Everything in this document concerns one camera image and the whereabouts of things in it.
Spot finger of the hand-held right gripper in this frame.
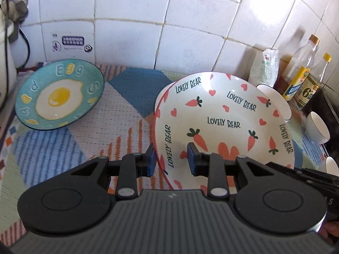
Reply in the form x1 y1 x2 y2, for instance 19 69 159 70
265 161 339 189

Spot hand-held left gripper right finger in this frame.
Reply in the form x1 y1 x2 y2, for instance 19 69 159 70
187 142 274 200

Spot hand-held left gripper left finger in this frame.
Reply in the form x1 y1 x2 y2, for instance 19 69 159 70
70 144 156 201

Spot white bowl blue rim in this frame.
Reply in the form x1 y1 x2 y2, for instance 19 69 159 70
304 111 331 145
256 84 293 123
319 157 339 177

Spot teal egg print plate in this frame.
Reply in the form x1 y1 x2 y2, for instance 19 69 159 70
14 59 104 131

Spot person's right hand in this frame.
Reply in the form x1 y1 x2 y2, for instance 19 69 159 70
322 219 339 245

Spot colourful patchwork mat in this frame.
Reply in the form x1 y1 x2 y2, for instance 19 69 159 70
0 62 329 246

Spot clear yellow cap vinegar bottle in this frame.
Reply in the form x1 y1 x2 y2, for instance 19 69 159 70
291 53 333 112

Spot yellow label oil bottle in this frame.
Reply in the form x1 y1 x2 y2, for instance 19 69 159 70
282 34 321 101

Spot white seasoning packet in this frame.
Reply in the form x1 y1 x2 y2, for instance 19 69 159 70
248 49 281 88

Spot white kitchen appliance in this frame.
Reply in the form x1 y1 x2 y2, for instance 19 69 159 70
0 0 18 112

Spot hanging metal utensils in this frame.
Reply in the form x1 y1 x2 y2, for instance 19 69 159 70
0 0 29 23

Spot wall sticker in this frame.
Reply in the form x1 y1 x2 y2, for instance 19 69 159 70
50 33 93 53

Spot black cable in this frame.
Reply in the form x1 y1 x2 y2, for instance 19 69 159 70
18 28 30 69

